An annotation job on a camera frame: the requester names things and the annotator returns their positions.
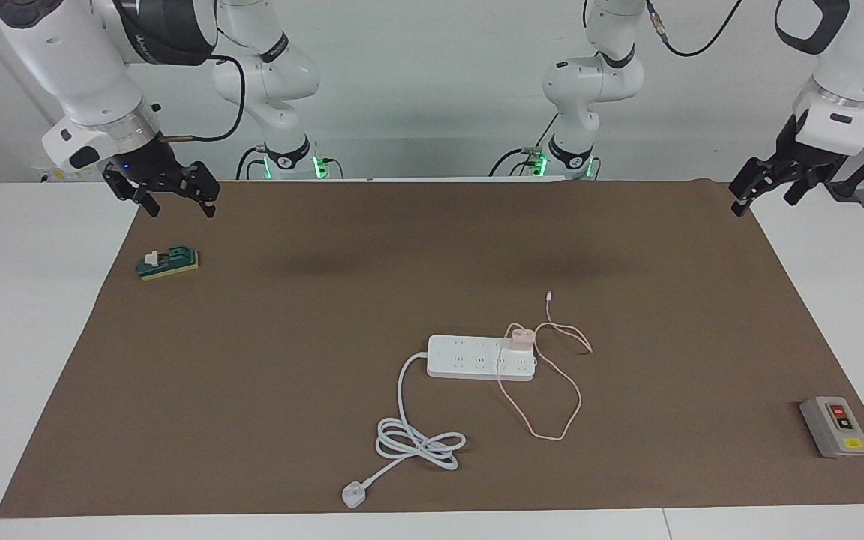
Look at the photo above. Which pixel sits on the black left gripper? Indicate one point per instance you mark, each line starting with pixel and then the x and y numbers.
pixel 803 163

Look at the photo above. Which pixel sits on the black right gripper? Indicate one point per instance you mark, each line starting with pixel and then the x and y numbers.
pixel 151 174

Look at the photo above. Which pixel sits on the pink charger adapter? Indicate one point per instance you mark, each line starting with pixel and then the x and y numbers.
pixel 518 339

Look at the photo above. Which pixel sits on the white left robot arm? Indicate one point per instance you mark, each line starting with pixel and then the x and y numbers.
pixel 852 60

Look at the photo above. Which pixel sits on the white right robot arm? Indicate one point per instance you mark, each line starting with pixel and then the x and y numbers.
pixel 72 60

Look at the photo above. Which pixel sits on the white power strip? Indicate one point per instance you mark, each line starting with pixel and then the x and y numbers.
pixel 462 360

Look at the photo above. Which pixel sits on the white box with yellow labels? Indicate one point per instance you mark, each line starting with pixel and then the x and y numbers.
pixel 53 176

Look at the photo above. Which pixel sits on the brown table mat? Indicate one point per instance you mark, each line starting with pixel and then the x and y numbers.
pixel 289 420

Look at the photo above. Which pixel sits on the green knife switch block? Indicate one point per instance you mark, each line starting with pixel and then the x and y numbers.
pixel 177 262

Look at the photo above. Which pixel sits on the grey on-off switch box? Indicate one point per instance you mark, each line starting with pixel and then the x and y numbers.
pixel 829 431

